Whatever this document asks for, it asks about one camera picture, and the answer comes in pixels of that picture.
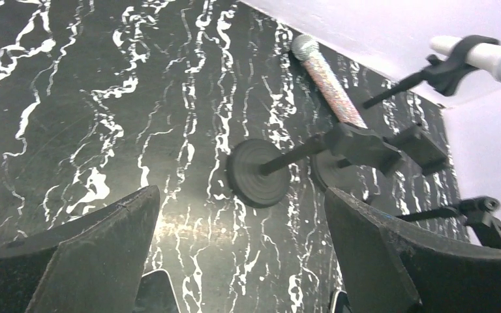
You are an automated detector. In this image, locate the black phone stand front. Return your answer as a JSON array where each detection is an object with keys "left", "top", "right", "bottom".
[{"left": 226, "top": 123, "right": 403, "bottom": 209}]

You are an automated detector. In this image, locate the blue smartphone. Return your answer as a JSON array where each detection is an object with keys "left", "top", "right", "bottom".
[{"left": 327, "top": 290, "right": 352, "bottom": 313}]

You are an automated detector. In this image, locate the glitter handheld microphone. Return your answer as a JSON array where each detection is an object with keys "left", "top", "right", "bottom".
[{"left": 291, "top": 34, "right": 367, "bottom": 128}]

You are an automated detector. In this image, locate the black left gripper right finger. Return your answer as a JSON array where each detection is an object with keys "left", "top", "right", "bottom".
[{"left": 324, "top": 188, "right": 501, "bottom": 312}]

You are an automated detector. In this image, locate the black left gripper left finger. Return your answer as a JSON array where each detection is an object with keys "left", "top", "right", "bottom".
[{"left": 0, "top": 186, "right": 160, "bottom": 312}]

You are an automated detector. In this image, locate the white microphone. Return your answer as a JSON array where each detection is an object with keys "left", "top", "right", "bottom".
[{"left": 430, "top": 35, "right": 501, "bottom": 82}]

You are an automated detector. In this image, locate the black smartphone left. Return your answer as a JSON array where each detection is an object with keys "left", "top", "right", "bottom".
[{"left": 132, "top": 269, "right": 179, "bottom": 313}]

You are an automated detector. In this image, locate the black microphone stand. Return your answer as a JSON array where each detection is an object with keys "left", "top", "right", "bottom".
[{"left": 362, "top": 35, "right": 500, "bottom": 109}]

